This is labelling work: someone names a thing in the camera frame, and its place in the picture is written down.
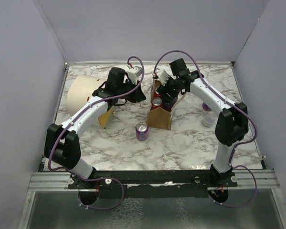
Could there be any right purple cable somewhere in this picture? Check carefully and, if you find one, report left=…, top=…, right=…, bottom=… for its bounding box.
left=153, top=50, right=258, bottom=209

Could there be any purple Fanta can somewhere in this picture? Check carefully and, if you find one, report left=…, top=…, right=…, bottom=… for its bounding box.
left=163, top=102, right=174, bottom=112
left=202, top=102, right=212, bottom=111

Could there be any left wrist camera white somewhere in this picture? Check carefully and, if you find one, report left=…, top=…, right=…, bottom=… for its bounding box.
left=126, top=66, right=143, bottom=85

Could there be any jute canvas tote bag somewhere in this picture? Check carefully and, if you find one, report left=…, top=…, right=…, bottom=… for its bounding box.
left=140, top=78, right=190, bottom=131

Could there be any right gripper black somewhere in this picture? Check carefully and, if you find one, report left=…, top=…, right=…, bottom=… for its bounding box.
left=157, top=74, right=181, bottom=103

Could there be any beige round box orange lid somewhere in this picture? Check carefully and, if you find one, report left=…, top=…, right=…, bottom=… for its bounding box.
left=66, top=75, right=116, bottom=128

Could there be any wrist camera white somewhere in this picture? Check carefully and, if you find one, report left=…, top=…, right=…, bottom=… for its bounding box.
left=126, top=66, right=143, bottom=85
left=157, top=70, right=174, bottom=86

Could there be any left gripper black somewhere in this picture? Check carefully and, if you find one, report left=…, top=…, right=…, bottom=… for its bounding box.
left=117, top=78, right=146, bottom=103

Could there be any purple cable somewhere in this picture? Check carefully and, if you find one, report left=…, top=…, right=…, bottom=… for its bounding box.
left=153, top=50, right=258, bottom=209
left=47, top=56, right=145, bottom=210

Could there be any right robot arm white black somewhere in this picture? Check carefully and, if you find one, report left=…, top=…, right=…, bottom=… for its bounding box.
left=153, top=58, right=248, bottom=187

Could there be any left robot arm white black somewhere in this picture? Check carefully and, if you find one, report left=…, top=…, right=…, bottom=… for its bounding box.
left=44, top=65, right=146, bottom=188

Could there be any red cola can front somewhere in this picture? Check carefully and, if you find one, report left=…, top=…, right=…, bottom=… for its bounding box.
left=151, top=97, right=163, bottom=110

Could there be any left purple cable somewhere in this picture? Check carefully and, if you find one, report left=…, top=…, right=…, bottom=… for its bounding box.
left=47, top=56, right=145, bottom=210

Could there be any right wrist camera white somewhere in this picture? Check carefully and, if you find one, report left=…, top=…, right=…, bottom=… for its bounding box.
left=157, top=70, right=174, bottom=86

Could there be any purple can near front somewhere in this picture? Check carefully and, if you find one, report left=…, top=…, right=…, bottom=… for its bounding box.
left=135, top=122, right=149, bottom=141

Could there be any black front mounting rail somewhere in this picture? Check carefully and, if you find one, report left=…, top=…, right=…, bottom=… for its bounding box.
left=68, top=169, right=237, bottom=199

